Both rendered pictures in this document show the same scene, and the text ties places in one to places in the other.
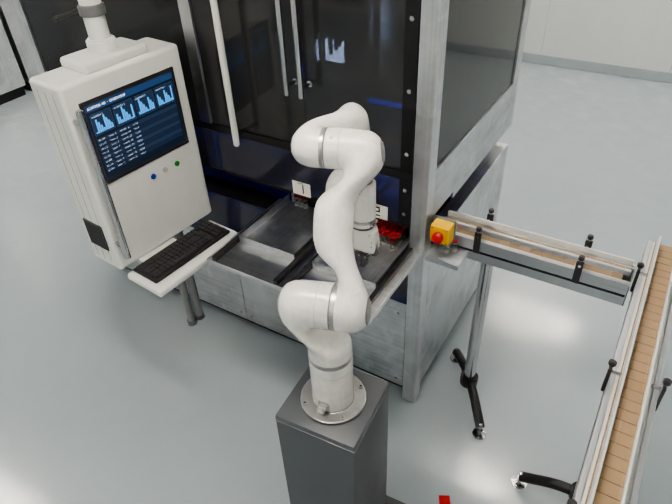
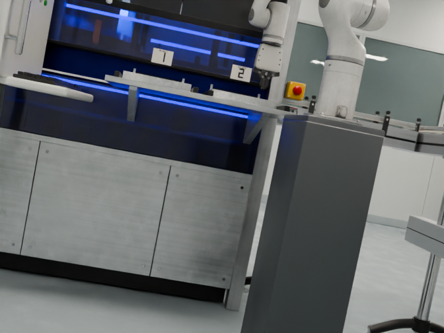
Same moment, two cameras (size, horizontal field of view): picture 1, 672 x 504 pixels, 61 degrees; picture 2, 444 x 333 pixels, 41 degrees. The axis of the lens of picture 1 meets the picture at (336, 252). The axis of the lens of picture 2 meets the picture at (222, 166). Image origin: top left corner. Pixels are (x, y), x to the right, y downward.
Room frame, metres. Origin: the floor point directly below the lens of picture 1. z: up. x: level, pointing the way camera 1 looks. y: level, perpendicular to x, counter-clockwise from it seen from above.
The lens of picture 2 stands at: (-0.22, 1.49, 0.77)
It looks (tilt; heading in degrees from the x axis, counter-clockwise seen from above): 3 degrees down; 320
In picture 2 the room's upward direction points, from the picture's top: 11 degrees clockwise
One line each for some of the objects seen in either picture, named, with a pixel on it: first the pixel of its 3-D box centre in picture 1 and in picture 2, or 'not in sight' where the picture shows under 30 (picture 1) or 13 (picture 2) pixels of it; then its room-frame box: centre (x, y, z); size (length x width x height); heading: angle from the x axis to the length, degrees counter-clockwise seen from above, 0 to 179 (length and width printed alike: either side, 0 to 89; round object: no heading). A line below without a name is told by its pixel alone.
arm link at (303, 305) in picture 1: (316, 321); (343, 23); (1.06, 0.06, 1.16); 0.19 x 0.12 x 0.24; 76
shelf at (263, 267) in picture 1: (318, 252); (197, 98); (1.72, 0.07, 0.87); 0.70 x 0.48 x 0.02; 57
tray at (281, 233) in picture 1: (291, 225); (156, 84); (1.87, 0.17, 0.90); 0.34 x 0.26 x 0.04; 147
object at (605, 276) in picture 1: (530, 248); (343, 120); (1.62, -0.70, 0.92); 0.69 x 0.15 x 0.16; 57
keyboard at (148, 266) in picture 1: (183, 249); (50, 82); (1.86, 0.62, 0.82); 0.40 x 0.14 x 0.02; 142
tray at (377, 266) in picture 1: (366, 250); (238, 101); (1.69, -0.11, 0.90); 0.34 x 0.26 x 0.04; 147
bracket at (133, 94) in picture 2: not in sight; (131, 105); (1.85, 0.28, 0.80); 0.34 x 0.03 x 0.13; 147
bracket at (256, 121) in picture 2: not in sight; (255, 129); (1.58, -0.14, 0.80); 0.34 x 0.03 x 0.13; 147
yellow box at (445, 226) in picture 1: (442, 230); (295, 90); (1.65, -0.39, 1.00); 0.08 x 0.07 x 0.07; 147
